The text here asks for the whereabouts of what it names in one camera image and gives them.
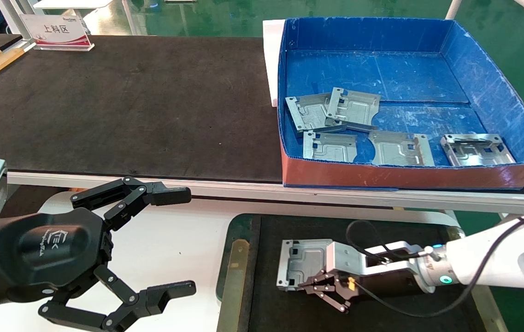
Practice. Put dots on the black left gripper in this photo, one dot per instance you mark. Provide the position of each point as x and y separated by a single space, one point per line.
54 249

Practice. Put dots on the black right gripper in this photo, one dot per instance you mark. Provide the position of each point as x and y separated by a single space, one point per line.
391 283

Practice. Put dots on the stamped grey metal part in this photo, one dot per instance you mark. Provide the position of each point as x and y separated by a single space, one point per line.
331 147
301 260
308 115
356 108
473 152
400 150

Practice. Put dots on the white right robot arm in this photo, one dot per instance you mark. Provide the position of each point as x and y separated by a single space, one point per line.
510 263

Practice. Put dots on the black container tray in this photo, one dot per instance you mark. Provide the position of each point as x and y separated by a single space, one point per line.
289 313

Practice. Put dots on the brass coloured metal strip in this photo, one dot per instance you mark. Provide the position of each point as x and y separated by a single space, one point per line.
236 276

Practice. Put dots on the large black table mat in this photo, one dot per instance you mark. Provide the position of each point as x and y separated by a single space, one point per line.
128 106

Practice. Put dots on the blue corrugated plastic box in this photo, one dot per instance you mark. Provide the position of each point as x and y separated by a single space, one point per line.
372 69

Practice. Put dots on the acrylic sign with red stripe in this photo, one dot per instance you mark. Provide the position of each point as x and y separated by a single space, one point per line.
54 30

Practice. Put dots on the white table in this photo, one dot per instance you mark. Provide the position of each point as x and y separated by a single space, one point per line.
73 3

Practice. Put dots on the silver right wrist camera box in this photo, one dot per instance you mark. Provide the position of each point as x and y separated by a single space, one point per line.
342 258

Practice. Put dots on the aluminium table edge rail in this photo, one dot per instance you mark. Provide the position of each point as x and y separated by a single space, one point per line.
220 189

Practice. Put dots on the white metal frame post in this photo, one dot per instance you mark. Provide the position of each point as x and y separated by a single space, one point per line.
13 18

